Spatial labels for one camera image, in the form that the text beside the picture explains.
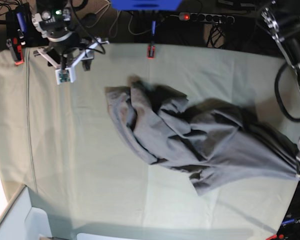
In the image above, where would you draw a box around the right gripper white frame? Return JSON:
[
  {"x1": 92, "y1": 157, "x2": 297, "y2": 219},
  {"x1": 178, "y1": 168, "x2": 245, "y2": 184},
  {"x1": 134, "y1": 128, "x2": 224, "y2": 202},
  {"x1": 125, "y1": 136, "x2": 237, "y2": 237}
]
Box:
[{"x1": 33, "y1": 37, "x2": 109, "y2": 85}]

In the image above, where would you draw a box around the grey t-shirt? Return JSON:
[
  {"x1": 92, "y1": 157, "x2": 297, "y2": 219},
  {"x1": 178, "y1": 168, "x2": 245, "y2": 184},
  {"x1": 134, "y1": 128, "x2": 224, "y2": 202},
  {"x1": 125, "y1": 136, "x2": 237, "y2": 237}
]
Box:
[{"x1": 105, "y1": 79, "x2": 300, "y2": 195}]

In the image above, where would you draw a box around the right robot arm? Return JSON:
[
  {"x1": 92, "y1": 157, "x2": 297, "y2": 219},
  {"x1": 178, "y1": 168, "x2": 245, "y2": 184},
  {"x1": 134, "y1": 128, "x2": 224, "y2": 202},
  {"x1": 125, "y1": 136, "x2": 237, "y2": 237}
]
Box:
[{"x1": 31, "y1": 0, "x2": 110, "y2": 85}]

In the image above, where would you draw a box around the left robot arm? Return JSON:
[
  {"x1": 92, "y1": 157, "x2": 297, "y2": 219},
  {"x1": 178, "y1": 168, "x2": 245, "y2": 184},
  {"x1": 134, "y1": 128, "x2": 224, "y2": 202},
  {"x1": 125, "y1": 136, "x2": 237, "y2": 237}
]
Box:
[{"x1": 257, "y1": 0, "x2": 300, "y2": 181}]

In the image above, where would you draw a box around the red clamp top centre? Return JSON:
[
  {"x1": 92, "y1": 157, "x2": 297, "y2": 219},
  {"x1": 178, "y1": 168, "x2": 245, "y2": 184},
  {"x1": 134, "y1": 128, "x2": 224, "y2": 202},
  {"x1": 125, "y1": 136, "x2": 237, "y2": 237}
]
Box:
[{"x1": 147, "y1": 44, "x2": 155, "y2": 59}]

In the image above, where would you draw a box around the blue box at top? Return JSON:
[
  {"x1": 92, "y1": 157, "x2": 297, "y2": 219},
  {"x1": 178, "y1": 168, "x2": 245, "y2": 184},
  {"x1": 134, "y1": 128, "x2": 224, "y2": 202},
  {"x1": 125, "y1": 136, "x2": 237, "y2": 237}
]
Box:
[{"x1": 111, "y1": 0, "x2": 182, "y2": 11}]

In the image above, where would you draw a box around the red clamp bottom right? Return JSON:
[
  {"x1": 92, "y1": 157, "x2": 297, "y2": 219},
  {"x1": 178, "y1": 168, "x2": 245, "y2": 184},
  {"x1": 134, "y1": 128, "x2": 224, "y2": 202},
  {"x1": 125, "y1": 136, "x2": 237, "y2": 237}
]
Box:
[{"x1": 266, "y1": 233, "x2": 285, "y2": 240}]

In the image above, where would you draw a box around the red black clamp top left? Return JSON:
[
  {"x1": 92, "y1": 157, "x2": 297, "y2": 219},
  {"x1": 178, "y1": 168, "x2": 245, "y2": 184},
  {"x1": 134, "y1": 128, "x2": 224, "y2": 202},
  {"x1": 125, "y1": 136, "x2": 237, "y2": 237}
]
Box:
[{"x1": 6, "y1": 28, "x2": 26, "y2": 66}]

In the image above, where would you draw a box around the black power strip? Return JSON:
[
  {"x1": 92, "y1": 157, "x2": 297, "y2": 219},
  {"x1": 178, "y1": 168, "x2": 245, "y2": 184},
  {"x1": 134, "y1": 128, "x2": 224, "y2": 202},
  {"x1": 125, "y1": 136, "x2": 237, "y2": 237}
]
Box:
[{"x1": 178, "y1": 12, "x2": 235, "y2": 25}]

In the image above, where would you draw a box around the white bin bottom left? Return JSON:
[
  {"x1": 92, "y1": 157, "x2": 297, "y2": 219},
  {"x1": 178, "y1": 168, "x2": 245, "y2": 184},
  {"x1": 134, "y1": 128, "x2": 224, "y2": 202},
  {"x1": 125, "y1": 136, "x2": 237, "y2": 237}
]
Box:
[{"x1": 0, "y1": 185, "x2": 53, "y2": 240}]

